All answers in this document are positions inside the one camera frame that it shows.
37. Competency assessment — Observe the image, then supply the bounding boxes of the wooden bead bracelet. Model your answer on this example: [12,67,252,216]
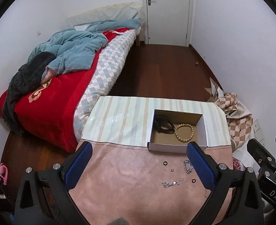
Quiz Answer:
[174,123,195,143]

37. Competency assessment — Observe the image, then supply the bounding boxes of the striped glossy table mat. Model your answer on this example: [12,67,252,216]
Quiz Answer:
[81,96,231,147]

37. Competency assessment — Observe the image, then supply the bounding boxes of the checkered beige cloth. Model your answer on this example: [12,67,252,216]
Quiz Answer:
[215,93,254,152]

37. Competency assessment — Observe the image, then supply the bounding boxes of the white power strip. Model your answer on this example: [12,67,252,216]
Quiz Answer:
[253,119,265,146]

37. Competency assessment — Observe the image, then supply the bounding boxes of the blue quilt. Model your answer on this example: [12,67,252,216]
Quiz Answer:
[28,18,141,76]

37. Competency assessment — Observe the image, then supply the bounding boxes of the pink object on floor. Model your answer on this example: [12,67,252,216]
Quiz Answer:
[0,163,8,185]

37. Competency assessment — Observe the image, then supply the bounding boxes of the black fuzzy blanket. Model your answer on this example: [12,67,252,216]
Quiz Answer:
[2,52,56,135]

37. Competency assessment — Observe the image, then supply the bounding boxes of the black wristband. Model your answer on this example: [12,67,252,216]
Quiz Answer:
[154,116,175,134]

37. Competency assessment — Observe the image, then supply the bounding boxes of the silver chunky chain necklace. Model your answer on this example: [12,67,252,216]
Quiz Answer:
[183,159,195,175]

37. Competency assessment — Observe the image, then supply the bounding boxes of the white cardboard jewelry box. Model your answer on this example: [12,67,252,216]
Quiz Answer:
[147,109,209,154]

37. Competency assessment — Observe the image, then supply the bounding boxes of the torn cardboard pieces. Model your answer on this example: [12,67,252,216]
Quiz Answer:
[205,78,225,103]

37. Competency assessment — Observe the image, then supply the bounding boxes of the white door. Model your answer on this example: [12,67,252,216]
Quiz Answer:
[143,0,195,47]

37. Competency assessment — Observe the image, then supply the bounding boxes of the silver charm bracelet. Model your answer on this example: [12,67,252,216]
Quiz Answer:
[161,178,186,188]

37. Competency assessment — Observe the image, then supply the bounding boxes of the red white plastic bag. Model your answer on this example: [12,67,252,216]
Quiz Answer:
[233,158,245,171]

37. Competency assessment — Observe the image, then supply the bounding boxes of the bed with checkered mattress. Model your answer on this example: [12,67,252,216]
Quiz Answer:
[0,1,144,153]

